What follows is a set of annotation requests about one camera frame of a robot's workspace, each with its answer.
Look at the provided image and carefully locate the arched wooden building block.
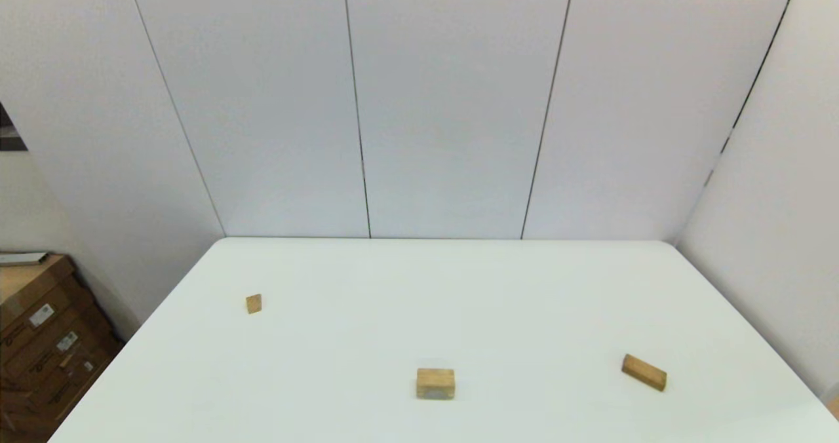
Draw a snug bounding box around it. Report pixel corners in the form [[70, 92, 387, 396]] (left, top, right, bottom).
[[416, 368, 456, 400]]

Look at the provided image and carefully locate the rectangular wooden building block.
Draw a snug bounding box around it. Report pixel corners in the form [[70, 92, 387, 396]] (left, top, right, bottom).
[[621, 353, 668, 392]]

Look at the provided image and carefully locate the brown cardboard box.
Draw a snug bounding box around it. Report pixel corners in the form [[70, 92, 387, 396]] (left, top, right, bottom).
[[0, 299, 109, 373], [0, 338, 125, 441], [0, 254, 85, 331]]

